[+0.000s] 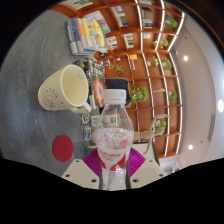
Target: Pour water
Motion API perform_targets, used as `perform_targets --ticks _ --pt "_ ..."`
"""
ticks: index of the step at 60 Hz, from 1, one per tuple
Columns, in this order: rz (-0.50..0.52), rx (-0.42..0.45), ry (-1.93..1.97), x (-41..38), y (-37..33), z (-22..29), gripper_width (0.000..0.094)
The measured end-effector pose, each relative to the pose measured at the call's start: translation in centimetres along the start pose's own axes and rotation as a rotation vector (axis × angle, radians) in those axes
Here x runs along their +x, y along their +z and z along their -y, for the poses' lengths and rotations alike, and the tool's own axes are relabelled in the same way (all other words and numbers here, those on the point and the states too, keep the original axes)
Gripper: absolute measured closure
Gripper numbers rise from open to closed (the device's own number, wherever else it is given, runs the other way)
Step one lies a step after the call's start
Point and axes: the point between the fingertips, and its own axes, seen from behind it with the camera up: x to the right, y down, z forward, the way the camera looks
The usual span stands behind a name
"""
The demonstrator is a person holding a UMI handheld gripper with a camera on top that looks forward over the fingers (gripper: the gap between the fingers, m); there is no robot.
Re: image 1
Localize colourful stack of books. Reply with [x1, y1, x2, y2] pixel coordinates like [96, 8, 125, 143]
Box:
[65, 16, 108, 56]

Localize small round badge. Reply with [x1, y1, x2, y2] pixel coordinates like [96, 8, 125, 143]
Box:
[80, 113, 92, 125]
[83, 125, 93, 141]

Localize green and white carton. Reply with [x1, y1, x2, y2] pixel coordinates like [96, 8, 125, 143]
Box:
[90, 114, 103, 128]

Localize cream ceramic mug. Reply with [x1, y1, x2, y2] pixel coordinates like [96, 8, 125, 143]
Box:
[37, 64, 93, 115]

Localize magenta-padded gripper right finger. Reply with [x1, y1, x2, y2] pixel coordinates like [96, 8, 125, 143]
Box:
[126, 148, 167, 190]

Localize wooden wall shelf unit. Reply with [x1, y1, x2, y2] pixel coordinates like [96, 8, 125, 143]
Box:
[49, 0, 186, 159]

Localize black-covered book stack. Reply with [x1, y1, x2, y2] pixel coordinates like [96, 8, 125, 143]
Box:
[83, 58, 107, 108]

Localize clear plastic water bottle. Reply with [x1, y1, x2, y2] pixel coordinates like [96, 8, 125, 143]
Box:
[93, 88, 135, 192]

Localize flat round red coaster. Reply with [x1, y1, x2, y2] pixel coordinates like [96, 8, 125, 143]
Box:
[52, 134, 74, 163]

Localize round ceiling lights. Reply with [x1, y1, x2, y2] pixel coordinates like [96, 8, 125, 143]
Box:
[182, 54, 224, 151]

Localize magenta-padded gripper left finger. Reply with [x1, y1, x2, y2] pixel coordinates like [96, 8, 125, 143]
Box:
[61, 148, 102, 190]

